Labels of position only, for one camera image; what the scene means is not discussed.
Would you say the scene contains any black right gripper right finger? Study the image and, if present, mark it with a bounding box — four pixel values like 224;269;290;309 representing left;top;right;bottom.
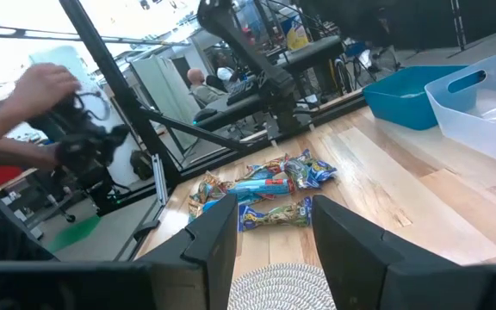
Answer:
311;195;490;310

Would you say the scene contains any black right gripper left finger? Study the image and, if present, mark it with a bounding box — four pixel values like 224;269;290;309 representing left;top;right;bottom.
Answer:
138;193;239;310

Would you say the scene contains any light blue granola bar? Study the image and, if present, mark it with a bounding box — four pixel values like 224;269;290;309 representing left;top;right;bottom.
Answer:
226;177;297;198
201;192;275;213

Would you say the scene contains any green red granola bar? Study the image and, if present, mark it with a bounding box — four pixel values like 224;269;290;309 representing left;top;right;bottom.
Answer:
187;170;234;221
241;154;291;182

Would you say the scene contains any blue Chewy granola bar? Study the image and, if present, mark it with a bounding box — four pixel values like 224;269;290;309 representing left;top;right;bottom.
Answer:
284;149;338;189
238;196;313;233

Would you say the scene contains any dark bag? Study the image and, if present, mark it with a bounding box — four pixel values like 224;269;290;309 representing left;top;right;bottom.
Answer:
129;149;154;181

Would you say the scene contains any dark grey desk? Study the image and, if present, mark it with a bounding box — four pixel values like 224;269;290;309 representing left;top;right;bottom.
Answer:
193;92;275;133
273;35;346;94

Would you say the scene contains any person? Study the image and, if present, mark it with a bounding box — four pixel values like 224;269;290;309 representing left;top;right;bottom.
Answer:
212;50;241;83
186;67;228;108

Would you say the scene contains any teal plastic bin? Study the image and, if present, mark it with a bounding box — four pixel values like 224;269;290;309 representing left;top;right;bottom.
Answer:
362;64;468;132

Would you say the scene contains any white partition panel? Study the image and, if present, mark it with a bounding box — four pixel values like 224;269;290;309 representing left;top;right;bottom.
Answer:
129;53;202;150

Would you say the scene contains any clear plastic bin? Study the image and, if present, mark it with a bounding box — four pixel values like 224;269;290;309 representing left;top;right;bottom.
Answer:
424;46;496;173

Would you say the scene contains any person's hand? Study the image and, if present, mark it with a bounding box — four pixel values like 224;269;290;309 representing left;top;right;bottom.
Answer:
10;63;82;118

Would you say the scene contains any yellow blue box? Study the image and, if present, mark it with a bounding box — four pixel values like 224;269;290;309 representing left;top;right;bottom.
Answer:
284;15;311;52

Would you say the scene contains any black stand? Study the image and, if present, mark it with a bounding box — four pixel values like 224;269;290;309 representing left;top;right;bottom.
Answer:
445;0;469;55

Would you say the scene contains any round woven rope placemat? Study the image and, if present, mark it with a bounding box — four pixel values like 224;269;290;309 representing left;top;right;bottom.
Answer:
226;262;338;310

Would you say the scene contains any black device with cables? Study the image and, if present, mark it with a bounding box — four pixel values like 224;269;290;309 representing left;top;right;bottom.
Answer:
27;91;132;216

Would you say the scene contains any black aluminium table frame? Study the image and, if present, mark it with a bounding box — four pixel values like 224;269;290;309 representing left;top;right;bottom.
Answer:
58;0;368;264

